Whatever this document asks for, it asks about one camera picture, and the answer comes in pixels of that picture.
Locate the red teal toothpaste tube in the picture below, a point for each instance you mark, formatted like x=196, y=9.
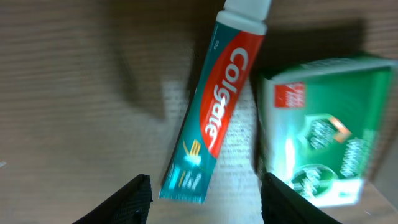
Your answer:
x=237, y=36

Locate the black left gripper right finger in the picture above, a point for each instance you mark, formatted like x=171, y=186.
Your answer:
x=282, y=205

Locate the green white soap bar pack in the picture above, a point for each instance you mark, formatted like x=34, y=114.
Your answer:
x=320, y=122

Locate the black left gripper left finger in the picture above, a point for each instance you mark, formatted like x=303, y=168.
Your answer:
x=129, y=205

